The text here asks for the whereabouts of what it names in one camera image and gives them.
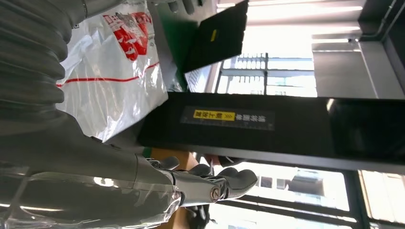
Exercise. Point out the black laptop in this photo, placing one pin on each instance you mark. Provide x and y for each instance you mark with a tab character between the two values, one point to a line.
218	41

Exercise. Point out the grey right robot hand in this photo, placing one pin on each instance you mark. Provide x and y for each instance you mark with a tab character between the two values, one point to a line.
79	183

